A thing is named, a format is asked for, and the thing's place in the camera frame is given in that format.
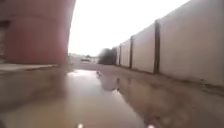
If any pale vehicle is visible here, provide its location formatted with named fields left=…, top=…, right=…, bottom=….
left=79, top=57, right=92, bottom=64

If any red brick building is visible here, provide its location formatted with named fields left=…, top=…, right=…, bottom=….
left=0, top=0, right=77, bottom=66

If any dark bush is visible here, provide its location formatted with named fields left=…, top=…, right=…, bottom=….
left=97, top=47, right=118, bottom=66

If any white wall with dark pillars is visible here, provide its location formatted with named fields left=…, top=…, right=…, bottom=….
left=115, top=0, right=224, bottom=87

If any brown dirt road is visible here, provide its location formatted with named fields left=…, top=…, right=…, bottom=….
left=0, top=62, right=224, bottom=128

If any puddle of water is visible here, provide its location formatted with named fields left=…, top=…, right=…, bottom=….
left=3, top=68, right=148, bottom=128

